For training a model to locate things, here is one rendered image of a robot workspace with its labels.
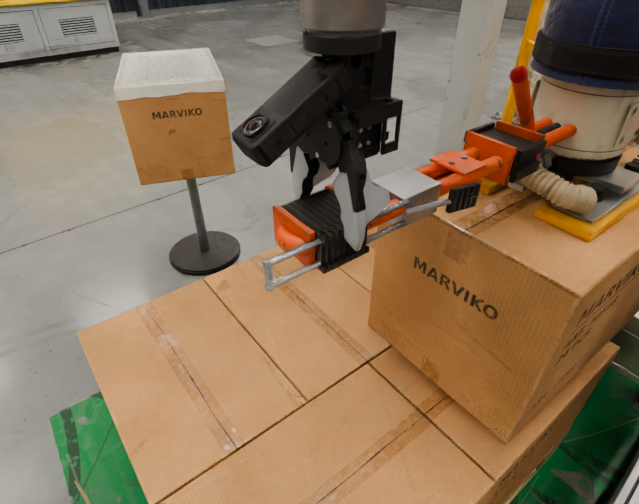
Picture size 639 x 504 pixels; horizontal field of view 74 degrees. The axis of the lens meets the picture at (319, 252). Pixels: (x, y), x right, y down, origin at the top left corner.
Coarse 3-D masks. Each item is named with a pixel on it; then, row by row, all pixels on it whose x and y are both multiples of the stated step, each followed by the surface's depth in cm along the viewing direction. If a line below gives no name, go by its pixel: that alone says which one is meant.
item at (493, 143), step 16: (480, 128) 67; (496, 128) 69; (512, 128) 67; (464, 144) 66; (480, 144) 64; (496, 144) 62; (512, 144) 64; (528, 144) 64; (544, 144) 63; (480, 160) 65; (512, 160) 61; (528, 160) 64; (496, 176) 64; (512, 176) 63
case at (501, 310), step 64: (512, 192) 82; (384, 256) 92; (448, 256) 77; (512, 256) 66; (576, 256) 66; (384, 320) 101; (448, 320) 83; (512, 320) 70; (576, 320) 65; (448, 384) 90; (512, 384) 76
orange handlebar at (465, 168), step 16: (560, 128) 71; (576, 128) 72; (432, 160) 61; (448, 160) 60; (464, 160) 60; (496, 160) 62; (432, 176) 60; (448, 176) 57; (464, 176) 58; (480, 176) 60; (448, 192) 57; (400, 208) 52; (368, 224) 49; (288, 240) 46; (304, 256) 46
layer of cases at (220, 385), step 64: (256, 256) 153; (128, 320) 128; (192, 320) 128; (256, 320) 128; (320, 320) 128; (128, 384) 109; (192, 384) 109; (256, 384) 109; (320, 384) 109; (384, 384) 109; (576, 384) 109; (128, 448) 96; (192, 448) 96; (256, 448) 96; (320, 448) 96; (384, 448) 96; (448, 448) 96; (512, 448) 96
